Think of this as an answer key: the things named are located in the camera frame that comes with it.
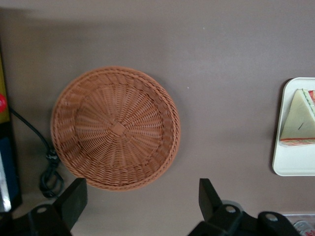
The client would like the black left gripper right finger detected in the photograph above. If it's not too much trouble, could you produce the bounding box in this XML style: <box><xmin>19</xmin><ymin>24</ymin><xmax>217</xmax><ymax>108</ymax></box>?
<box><xmin>188</xmin><ymin>178</ymin><xmax>247</xmax><ymax>236</ymax></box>

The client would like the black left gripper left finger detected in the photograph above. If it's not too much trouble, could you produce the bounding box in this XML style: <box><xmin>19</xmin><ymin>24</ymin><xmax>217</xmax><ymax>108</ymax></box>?
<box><xmin>23</xmin><ymin>177</ymin><xmax>88</xmax><ymax>236</ymax></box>

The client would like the clear acrylic bottle rack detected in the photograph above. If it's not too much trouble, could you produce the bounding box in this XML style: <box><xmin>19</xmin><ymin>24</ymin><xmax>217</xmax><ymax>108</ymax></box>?
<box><xmin>281</xmin><ymin>212</ymin><xmax>315</xmax><ymax>236</ymax></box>

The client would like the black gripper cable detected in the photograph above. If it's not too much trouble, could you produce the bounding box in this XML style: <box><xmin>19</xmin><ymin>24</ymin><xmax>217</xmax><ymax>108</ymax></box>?
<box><xmin>9</xmin><ymin>107</ymin><xmax>65</xmax><ymax>199</ymax></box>

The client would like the triangular sandwich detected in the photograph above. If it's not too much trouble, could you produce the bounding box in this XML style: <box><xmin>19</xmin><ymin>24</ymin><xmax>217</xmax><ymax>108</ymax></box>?
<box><xmin>278</xmin><ymin>88</ymin><xmax>315</xmax><ymax>148</ymax></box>

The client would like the round brown wicker basket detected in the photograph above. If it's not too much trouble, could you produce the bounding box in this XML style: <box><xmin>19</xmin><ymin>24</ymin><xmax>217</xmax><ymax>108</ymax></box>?
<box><xmin>50</xmin><ymin>65</ymin><xmax>182</xmax><ymax>193</ymax></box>

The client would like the beige plastic tray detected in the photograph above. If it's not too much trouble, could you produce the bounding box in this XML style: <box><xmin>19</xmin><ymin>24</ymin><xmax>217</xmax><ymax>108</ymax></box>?
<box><xmin>272</xmin><ymin>77</ymin><xmax>315</xmax><ymax>177</ymax></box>

